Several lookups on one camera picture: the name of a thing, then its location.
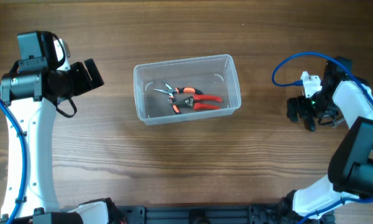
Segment red black screwdriver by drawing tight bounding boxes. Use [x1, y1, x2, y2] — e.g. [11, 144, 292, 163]
[303, 116, 316, 132]

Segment clear plastic storage container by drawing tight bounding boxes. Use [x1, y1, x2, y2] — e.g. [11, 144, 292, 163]
[134, 54, 241, 125]

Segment orange black needle-nose pliers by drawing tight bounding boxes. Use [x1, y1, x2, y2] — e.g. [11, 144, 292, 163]
[154, 80, 203, 104]

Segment red handled cutting pliers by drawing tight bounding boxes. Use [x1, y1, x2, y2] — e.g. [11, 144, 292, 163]
[171, 95, 223, 110]

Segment silver combination wrench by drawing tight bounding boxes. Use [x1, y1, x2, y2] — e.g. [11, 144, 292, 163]
[330, 116, 345, 128]

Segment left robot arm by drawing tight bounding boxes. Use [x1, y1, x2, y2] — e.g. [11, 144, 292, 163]
[0, 30, 127, 223]

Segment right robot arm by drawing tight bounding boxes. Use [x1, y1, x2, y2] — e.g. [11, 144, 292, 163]
[275, 52, 373, 223]

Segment left blue cable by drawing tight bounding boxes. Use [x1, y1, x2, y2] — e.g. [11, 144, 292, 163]
[0, 93, 29, 224]

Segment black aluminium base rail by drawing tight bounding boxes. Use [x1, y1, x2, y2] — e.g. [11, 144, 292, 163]
[118, 205, 283, 224]

